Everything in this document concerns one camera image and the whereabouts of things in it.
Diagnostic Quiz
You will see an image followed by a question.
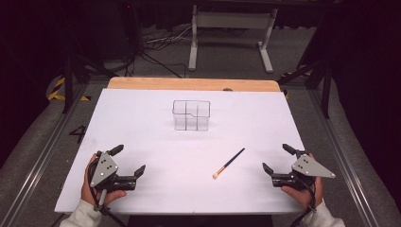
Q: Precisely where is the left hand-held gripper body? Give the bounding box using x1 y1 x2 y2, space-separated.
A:
89 150 139 194

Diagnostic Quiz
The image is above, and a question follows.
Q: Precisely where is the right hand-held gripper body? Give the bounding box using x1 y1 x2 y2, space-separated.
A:
270 149 337 192

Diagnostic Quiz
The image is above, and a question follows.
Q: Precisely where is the person's right hand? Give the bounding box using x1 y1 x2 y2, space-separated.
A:
280 153 324 211

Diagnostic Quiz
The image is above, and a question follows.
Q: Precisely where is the person's left hand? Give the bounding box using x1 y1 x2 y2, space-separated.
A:
80 153 128 208

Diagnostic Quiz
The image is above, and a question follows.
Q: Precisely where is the white table cover board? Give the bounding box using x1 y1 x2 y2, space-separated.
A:
54 88 306 216

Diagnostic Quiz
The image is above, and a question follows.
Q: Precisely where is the black tripod stand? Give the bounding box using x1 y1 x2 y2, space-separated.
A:
61 51 120 115
277 56 335 120

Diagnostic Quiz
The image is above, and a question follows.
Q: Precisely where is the clear plastic organizer box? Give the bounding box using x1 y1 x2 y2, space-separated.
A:
171 99 212 132

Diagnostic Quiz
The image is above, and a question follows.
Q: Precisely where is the yellow black floor tape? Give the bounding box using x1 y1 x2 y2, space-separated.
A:
46 77 93 102

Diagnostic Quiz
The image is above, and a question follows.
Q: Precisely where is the wooden table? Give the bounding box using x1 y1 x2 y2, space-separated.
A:
107 77 282 94

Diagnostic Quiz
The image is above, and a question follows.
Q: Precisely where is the black box with red light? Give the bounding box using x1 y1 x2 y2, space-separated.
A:
120 0 144 65

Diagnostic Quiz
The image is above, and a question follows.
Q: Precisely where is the white metal stand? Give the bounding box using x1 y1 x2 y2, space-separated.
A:
187 4 279 74

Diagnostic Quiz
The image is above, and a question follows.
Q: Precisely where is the right hand-held gripper black cable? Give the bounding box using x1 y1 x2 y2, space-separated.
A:
289 176 318 227

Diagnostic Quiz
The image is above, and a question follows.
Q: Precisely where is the hand-held gripper black cable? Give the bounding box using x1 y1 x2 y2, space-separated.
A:
289 176 318 227
87 162 129 227

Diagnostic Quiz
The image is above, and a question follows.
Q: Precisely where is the left hand-held gripper black cable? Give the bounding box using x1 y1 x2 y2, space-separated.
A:
87 162 129 227

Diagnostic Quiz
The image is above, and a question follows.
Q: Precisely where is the aluminium floor rail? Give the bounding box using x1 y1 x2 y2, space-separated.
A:
0 82 90 227
306 88 381 227

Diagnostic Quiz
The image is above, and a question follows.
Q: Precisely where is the black handled makeup brush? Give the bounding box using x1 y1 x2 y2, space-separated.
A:
212 148 246 181

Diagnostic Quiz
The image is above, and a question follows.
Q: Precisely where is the bundle of floor cables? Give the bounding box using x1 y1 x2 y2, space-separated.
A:
138 24 194 79

